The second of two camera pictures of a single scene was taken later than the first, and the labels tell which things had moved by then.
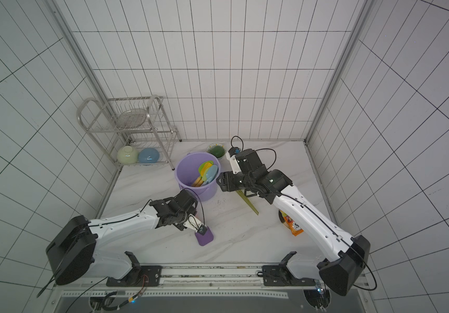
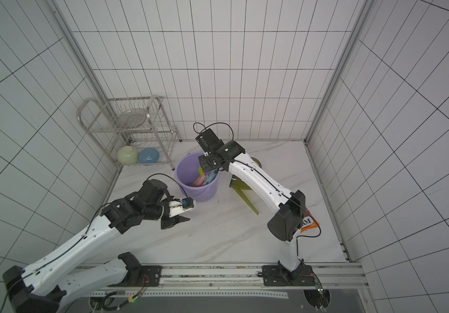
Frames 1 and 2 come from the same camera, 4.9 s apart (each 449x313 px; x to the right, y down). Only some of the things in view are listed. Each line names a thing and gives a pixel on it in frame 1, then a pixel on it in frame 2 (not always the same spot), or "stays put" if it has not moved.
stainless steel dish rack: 132,131 stays put
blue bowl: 149,156 stays put
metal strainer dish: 132,119 stays put
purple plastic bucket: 198,171 stays put
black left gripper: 179,226 to 171,222
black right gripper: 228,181 to 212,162
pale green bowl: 127,155 stays put
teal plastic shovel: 211,174 stays put
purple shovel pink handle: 205,238 to 199,181
